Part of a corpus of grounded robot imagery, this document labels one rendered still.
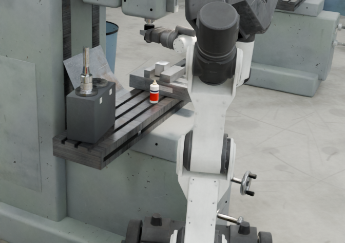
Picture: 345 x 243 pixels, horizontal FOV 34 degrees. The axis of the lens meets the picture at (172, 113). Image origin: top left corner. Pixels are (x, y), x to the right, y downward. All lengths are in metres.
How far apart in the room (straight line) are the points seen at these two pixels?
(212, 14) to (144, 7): 0.83
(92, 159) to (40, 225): 0.89
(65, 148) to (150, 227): 0.46
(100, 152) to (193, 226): 0.47
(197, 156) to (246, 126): 2.77
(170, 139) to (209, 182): 0.56
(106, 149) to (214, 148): 0.50
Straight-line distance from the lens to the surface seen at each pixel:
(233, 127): 4.60
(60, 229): 2.97
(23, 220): 3.08
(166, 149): 2.52
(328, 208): 3.72
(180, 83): 2.68
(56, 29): 2.61
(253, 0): 1.85
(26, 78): 2.75
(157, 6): 2.42
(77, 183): 2.91
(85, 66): 2.18
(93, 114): 2.18
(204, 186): 1.98
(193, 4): 1.87
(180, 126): 2.60
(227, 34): 1.64
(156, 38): 2.48
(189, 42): 2.38
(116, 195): 2.80
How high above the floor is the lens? 1.92
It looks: 24 degrees down
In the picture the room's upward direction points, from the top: 3 degrees clockwise
